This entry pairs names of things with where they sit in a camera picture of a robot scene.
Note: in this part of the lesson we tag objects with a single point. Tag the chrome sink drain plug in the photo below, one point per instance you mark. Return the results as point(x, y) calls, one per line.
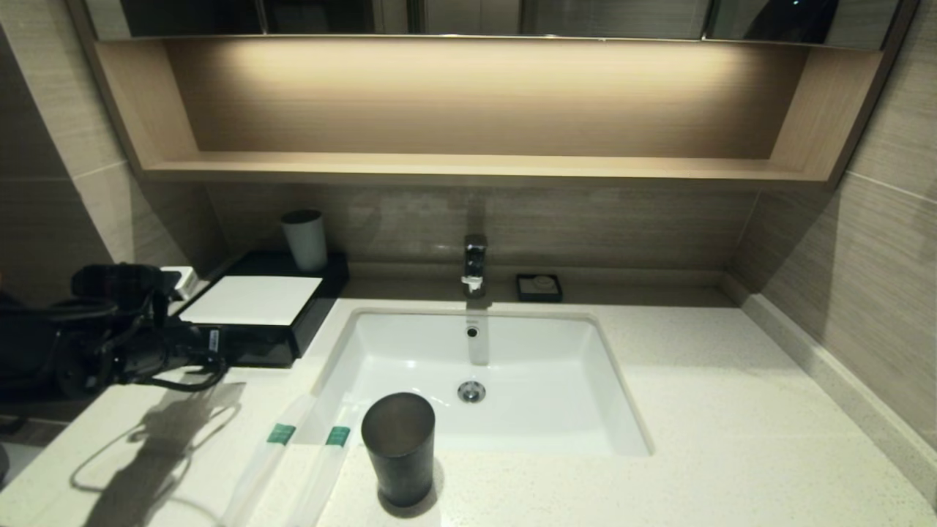
point(471, 391)

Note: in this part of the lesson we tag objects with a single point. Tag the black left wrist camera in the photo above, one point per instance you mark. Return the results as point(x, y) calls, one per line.
point(117, 282)

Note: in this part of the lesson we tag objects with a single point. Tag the mirror cabinet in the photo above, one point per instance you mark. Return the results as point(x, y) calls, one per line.
point(585, 18)

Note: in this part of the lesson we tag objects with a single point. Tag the black box drawer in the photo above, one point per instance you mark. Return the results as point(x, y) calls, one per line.
point(263, 348)

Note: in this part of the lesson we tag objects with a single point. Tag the wooden wall shelf niche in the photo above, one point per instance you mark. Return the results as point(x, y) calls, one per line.
point(468, 102)

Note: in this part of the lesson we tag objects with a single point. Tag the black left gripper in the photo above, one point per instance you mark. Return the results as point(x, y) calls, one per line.
point(161, 351)

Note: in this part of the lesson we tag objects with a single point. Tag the grey white cup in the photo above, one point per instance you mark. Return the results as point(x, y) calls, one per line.
point(306, 241)

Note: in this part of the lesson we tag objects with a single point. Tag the black soap dish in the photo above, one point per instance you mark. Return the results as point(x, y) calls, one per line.
point(523, 293)

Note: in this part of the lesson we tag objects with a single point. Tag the white ceramic sink basin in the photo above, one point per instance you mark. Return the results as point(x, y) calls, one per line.
point(549, 380)

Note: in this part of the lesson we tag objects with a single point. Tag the chrome faucet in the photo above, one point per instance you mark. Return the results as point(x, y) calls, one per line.
point(474, 263)

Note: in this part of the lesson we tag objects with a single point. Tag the frosted dental kit packet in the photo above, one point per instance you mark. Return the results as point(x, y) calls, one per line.
point(263, 468)
point(326, 476)

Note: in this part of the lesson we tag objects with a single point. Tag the black storage box housing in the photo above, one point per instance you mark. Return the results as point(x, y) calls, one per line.
point(333, 282)

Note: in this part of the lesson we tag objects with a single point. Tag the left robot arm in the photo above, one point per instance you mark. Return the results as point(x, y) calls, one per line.
point(36, 344)

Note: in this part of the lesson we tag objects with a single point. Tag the dark metal tumbler cup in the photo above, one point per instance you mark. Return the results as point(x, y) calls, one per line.
point(399, 454)

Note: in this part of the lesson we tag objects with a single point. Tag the beige soap bar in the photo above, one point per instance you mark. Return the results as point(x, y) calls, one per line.
point(542, 282)

